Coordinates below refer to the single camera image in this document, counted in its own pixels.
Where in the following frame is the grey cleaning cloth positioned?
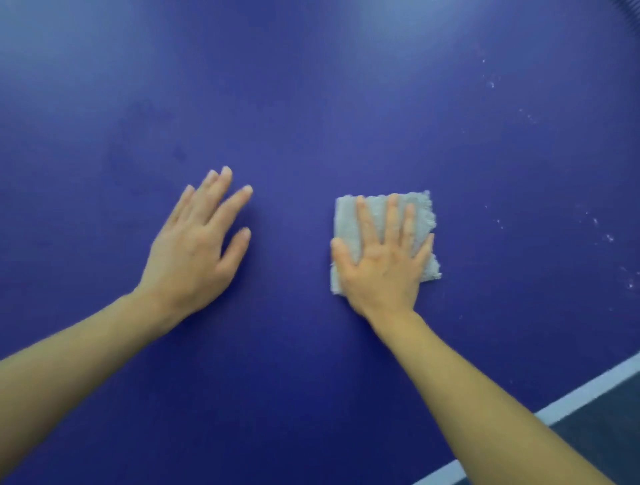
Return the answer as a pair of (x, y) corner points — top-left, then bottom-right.
(329, 190), (443, 295)

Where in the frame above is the person's right hand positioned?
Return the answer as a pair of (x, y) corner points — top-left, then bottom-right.
(330, 193), (435, 320)

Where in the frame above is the person's left forearm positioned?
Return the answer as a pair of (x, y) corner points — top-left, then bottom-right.
(0, 287), (173, 478)

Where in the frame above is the person's left hand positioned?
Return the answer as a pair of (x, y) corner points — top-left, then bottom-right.
(136, 166), (254, 319)

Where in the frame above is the person's right forearm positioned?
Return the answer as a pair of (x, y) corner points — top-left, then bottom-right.
(364, 310), (615, 485)

